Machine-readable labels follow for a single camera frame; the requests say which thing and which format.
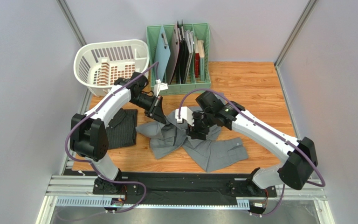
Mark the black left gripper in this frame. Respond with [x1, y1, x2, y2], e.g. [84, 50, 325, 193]
[130, 93, 167, 125]

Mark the grey long sleeve shirt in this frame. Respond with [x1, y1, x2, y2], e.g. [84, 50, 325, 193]
[136, 111, 248, 172]

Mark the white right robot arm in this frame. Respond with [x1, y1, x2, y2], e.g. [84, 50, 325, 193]
[175, 89, 319, 190]

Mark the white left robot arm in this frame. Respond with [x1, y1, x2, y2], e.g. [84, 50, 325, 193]
[65, 72, 166, 183]

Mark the dark striped folded shirt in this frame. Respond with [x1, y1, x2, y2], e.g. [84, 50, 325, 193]
[106, 109, 138, 149]

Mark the black folder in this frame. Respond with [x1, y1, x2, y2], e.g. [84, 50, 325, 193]
[177, 21, 187, 84]

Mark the pink grey clipboard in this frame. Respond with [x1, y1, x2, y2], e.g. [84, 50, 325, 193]
[166, 22, 181, 84]

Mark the light blue clipboard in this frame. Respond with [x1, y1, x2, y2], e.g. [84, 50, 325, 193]
[154, 26, 171, 82]

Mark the green file organizer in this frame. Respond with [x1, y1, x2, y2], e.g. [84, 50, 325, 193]
[146, 22, 211, 95]

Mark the red book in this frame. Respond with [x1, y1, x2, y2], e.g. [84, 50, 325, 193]
[193, 36, 200, 78]

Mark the white plastic laundry basket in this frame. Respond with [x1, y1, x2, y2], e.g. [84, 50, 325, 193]
[73, 39, 150, 97]

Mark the teal book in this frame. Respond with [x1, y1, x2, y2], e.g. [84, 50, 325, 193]
[196, 40, 206, 81]

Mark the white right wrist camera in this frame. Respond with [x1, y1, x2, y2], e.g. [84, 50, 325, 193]
[175, 106, 194, 126]

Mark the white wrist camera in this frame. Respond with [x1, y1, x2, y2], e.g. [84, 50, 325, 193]
[153, 79, 168, 97]
[175, 106, 194, 126]

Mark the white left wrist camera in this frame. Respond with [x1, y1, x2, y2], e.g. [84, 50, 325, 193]
[153, 79, 168, 97]

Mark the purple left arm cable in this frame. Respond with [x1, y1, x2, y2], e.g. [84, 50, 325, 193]
[64, 61, 160, 215]

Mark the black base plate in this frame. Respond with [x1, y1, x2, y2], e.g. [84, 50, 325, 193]
[85, 171, 279, 205]

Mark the white slotted cable duct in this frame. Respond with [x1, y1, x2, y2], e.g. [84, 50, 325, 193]
[55, 196, 250, 210]

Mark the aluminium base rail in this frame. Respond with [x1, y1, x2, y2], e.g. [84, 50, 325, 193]
[45, 175, 328, 201]

